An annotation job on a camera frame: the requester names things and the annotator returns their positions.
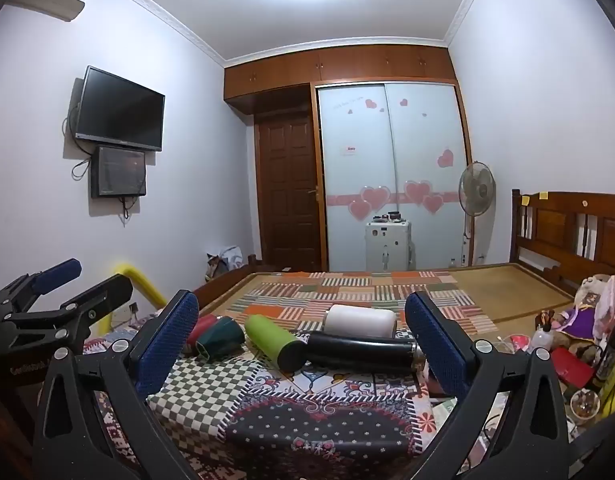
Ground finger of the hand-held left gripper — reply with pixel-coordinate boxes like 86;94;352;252
0;258;83;314
62;274;134;342

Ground wooden bed frame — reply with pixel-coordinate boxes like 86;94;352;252
192;189;615;311

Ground bamboo mat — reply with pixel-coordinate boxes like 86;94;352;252
446;263;577;332

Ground red cup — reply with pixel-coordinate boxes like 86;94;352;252
186;314;221;358

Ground white appliance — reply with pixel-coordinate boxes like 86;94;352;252
364;211;415;271

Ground standing fan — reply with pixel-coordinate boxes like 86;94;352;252
457;161;497;267

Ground red box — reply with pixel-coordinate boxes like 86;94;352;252
549;347;596;389

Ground wooden wardrobe with heart stickers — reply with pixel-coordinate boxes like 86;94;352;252
223;42;476;272

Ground lime green cup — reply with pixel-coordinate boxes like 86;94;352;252
244;314;307;373

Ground yellow foam tube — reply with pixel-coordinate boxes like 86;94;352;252
112;262;169;311

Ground black insulated cup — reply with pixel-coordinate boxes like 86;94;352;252
306;331;428;376

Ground television cable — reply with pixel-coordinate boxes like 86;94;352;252
62;117;96;180

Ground dark green cup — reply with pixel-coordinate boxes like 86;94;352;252
195;316;246;363

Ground brown wooden door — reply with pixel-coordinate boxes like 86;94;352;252
254;110;323;272

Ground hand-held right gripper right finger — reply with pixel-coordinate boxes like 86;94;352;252
405;291;587;480

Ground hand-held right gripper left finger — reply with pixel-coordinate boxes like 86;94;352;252
32;289;201;480

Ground black flat television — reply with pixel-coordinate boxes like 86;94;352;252
74;65;166;152

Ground small white bottle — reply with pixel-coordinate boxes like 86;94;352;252
529;327;556;354

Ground bags in corner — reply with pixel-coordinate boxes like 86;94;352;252
206;245;245;281

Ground dark bottle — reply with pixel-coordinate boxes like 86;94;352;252
594;322;615;392

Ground small bowl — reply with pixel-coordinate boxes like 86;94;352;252
569;388;601;419

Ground small wall monitor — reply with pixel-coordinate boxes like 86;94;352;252
90;145;148;200

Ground green checkered cloth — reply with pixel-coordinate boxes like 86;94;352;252
147;354;262;437

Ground patterned printed cloth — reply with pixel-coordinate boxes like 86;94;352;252
82;327;463;480

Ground patchwork blanket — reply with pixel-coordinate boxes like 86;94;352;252
215;270;499;335

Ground white cup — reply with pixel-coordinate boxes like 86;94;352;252
324;304;399;339

